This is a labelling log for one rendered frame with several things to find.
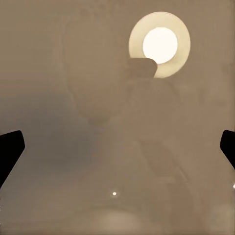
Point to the coffee table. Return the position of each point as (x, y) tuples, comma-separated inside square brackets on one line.
[(122, 105)]

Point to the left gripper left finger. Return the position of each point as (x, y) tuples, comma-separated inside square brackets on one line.
[(11, 147)]

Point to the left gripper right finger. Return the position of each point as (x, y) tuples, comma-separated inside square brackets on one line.
[(227, 145)]

